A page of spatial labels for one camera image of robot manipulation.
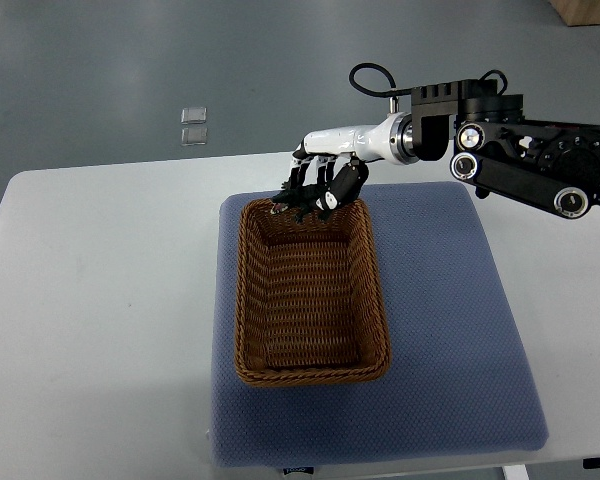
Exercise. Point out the lower floor socket plate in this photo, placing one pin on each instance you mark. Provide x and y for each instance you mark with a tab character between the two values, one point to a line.
191	136

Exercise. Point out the wooden box corner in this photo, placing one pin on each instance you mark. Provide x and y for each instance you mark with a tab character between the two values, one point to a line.
578	12

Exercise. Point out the blue-grey foam mat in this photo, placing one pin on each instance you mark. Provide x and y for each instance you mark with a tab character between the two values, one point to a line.
459	382

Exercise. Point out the brown wicker basket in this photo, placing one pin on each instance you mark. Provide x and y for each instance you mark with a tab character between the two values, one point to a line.
309	303

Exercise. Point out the upper floor socket plate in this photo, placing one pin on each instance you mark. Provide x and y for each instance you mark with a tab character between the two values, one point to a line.
193	115

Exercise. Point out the dark toy crocodile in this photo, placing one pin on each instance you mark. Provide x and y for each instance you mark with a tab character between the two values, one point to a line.
305	198

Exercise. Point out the floor socket plate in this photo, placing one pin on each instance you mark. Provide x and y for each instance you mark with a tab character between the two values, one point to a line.
191	136
193	115

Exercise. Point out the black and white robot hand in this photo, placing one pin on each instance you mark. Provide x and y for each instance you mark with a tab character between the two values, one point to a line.
339	157

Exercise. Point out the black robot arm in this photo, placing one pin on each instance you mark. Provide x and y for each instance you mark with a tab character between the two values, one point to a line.
547	165

